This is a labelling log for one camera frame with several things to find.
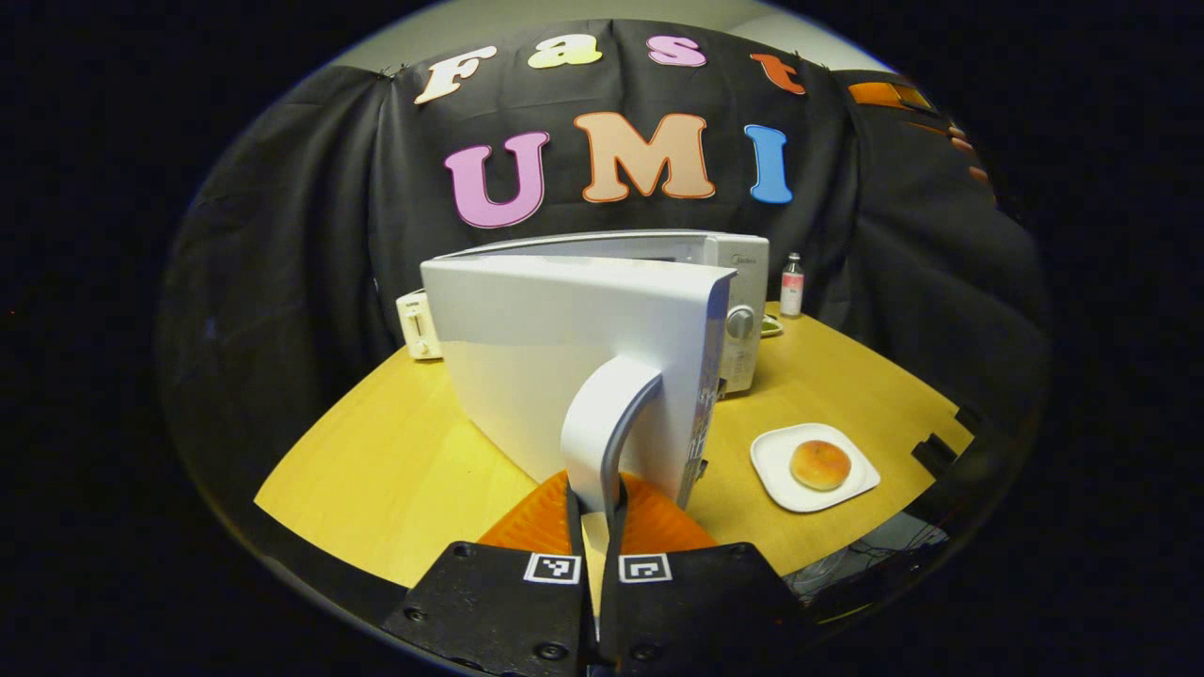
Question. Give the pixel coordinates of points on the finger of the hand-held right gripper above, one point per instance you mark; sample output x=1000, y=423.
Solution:
x=875, y=94

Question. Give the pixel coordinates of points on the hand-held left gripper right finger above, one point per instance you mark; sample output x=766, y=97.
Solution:
x=696, y=602

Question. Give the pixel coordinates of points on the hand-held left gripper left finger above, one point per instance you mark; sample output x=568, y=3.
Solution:
x=508, y=602

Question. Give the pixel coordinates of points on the white square plate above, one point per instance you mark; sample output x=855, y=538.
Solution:
x=781, y=470

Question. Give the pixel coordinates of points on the round brown bread bun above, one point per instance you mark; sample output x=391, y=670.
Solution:
x=820, y=465

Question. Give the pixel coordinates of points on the white microwave oven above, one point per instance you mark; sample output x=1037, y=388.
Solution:
x=564, y=329

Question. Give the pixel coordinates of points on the small pink label bottle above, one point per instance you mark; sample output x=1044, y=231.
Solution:
x=792, y=287

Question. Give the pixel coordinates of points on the white divided seed dish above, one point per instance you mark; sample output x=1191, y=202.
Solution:
x=771, y=326

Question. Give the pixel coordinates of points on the black table clamp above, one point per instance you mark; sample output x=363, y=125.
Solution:
x=936, y=454
x=969, y=419

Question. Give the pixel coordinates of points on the white toaster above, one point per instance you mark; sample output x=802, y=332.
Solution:
x=419, y=324

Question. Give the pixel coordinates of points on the black backdrop cloth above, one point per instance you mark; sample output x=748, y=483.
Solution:
x=282, y=235

